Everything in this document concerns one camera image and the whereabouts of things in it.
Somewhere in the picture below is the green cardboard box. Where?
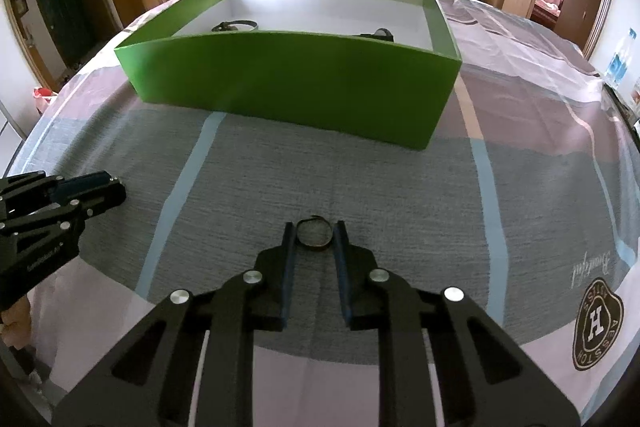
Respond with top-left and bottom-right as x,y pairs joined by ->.
114,0 -> 462,151

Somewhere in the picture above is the person's left hand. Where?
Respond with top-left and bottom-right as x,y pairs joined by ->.
0,299 -> 32,350

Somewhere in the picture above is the red capped container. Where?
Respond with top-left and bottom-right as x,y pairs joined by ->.
32,87 -> 59,116

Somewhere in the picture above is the dark thin ring bracelet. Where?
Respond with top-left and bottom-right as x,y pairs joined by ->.
296,216 -> 333,252

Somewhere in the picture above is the dark green door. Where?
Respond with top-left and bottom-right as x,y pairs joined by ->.
30,0 -> 116,72

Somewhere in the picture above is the clear water bottle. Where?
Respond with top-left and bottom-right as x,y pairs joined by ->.
602,27 -> 639,88

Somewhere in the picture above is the black hair clip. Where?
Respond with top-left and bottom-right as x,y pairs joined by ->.
357,27 -> 396,44

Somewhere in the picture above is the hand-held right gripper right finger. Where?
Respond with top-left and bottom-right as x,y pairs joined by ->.
332,220 -> 581,427

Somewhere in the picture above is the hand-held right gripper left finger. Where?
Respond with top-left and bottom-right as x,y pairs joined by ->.
52,221 -> 298,427

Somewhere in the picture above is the black hair band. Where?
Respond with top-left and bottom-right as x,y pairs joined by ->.
211,21 -> 260,34

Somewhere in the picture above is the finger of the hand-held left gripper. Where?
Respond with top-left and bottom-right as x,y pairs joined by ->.
0,172 -> 114,217
0,181 -> 127,254

